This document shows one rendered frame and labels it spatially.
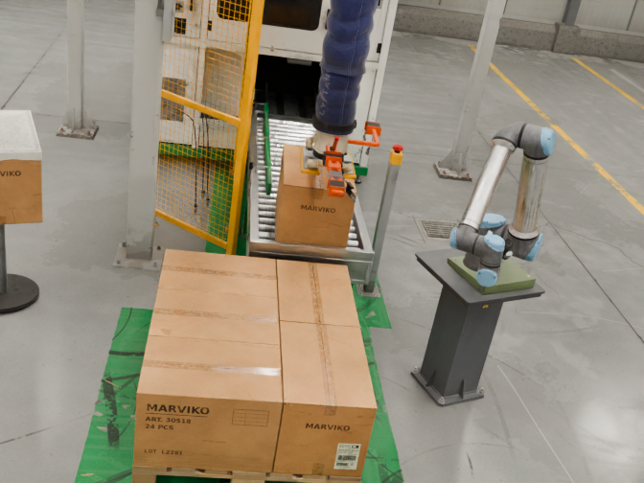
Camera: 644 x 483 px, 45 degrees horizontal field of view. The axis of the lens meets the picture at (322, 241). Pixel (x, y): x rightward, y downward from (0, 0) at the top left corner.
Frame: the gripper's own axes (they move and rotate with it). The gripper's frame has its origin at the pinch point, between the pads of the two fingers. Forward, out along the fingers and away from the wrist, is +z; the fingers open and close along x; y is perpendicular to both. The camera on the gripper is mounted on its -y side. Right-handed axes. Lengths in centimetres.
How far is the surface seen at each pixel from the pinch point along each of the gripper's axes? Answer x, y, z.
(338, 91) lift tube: -105, 16, 27
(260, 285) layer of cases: -66, 103, -19
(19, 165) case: -194, 133, -44
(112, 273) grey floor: -134, 210, 24
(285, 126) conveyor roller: -131, 151, 214
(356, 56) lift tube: -110, -4, 29
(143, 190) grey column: -156, 164, 47
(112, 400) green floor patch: -79, 173, -78
